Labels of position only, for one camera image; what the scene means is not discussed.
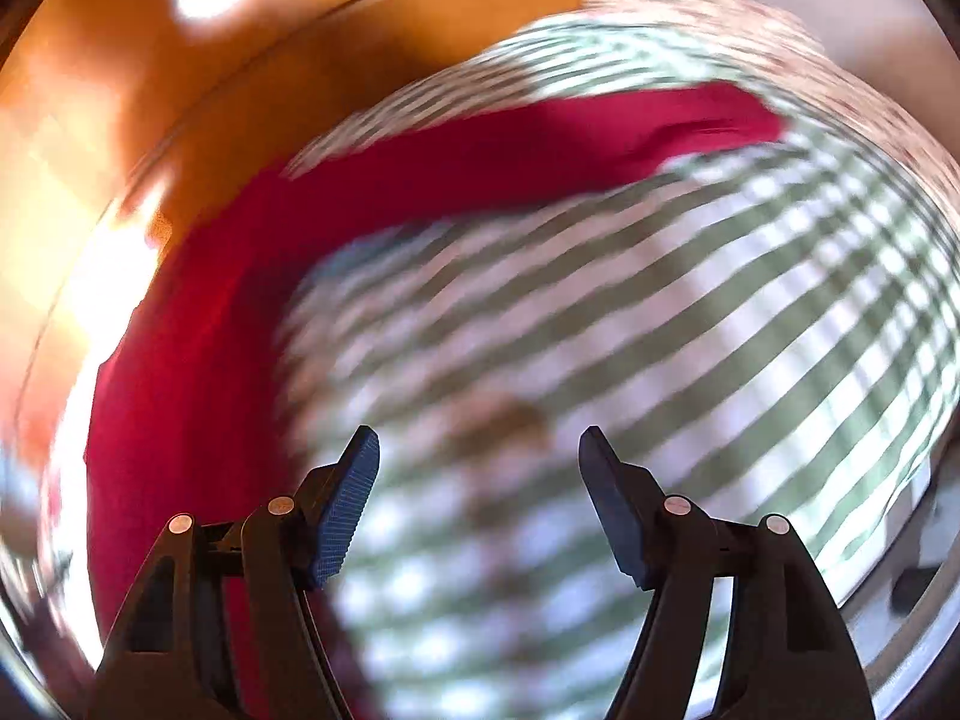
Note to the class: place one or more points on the red garment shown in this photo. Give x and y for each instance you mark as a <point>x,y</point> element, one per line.
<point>450,165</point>

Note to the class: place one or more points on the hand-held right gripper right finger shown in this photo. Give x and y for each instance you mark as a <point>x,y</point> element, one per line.
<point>609,502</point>

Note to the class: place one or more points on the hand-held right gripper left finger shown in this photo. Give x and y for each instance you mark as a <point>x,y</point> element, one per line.
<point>346,510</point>

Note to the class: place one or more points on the green checked blanket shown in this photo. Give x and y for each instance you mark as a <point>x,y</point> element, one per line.
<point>675,315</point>

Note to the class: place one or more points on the wooden wardrobe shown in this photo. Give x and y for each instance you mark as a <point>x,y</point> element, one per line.
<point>225,90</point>

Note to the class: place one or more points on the floral bed sheet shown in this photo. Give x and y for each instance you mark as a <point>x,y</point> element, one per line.
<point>862,90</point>

